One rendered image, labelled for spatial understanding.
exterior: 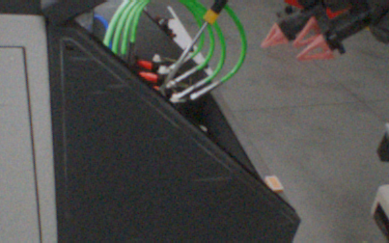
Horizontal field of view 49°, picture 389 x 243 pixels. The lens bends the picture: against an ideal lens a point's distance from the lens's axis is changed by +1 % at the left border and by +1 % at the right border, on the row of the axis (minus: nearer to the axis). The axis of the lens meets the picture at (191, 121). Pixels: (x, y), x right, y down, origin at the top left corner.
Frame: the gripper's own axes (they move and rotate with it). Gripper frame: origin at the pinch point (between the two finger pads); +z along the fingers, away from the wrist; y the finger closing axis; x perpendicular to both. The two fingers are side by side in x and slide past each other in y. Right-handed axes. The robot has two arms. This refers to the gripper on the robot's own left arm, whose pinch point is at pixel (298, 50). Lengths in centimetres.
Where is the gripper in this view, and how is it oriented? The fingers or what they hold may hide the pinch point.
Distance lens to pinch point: 105.8
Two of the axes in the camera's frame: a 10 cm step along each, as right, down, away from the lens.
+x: 6.0, 5.1, 6.1
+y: 0.4, 7.4, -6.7
